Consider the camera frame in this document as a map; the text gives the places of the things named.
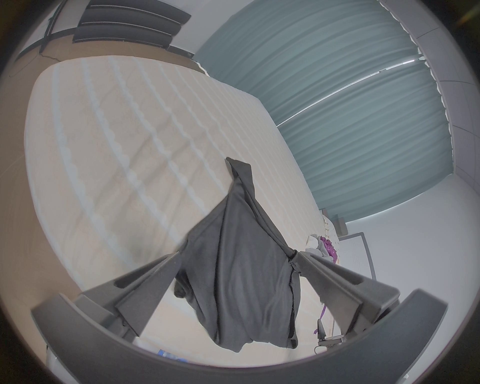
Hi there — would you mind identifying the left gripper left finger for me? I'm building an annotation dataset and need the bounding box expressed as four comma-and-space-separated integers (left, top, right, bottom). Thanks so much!
77, 252, 183, 341

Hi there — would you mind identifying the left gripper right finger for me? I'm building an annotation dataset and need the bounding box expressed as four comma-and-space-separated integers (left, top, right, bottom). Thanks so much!
296, 250, 400, 341

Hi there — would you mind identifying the black T-shirt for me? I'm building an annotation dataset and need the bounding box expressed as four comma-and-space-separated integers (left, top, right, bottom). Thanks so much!
173, 157, 304, 354

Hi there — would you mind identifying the bed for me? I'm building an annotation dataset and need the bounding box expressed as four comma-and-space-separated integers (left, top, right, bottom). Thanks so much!
22, 55, 377, 362

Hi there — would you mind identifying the purple satin garment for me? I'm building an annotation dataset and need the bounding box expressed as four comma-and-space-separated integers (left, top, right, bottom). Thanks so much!
322, 237, 340, 263

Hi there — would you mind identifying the white garment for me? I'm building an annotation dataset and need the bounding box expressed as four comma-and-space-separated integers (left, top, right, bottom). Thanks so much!
307, 234, 324, 256

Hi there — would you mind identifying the white printed pillow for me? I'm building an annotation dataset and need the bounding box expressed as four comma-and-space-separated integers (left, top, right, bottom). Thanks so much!
321, 210, 341, 248

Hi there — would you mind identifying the black padded bench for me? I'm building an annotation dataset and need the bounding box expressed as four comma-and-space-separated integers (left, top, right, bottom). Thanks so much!
73, 0, 193, 49

